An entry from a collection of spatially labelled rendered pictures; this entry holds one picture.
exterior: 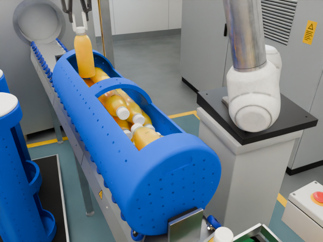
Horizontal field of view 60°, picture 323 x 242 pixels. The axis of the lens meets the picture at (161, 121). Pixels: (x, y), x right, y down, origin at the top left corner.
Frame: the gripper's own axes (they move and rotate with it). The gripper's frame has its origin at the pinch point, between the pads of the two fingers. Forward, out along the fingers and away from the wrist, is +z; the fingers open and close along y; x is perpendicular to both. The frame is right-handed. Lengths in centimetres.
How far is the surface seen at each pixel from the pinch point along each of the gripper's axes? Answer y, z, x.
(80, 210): 11, 136, -35
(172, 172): 1, 21, 76
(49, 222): 32, 121, -20
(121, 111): 0.5, 20.4, 42.4
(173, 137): -2, 15, 71
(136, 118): -4.9, 24.8, 42.0
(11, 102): 32.3, 33.2, -12.0
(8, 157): 40, 54, -1
